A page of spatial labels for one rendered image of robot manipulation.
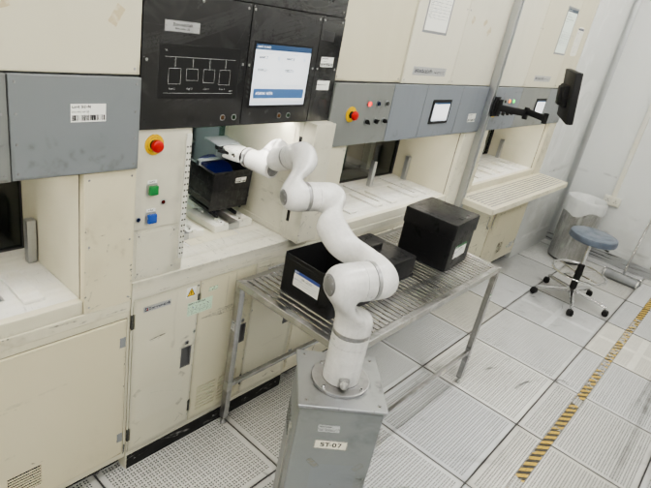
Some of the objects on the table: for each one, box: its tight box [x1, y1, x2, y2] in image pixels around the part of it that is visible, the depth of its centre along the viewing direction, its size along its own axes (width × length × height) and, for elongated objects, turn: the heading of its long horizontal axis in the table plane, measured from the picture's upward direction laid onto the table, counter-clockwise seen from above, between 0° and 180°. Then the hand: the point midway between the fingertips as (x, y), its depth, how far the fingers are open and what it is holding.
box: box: [397, 197, 481, 272], centre depth 277 cm, size 29×29×25 cm
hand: (223, 145), depth 233 cm, fingers open, 4 cm apart
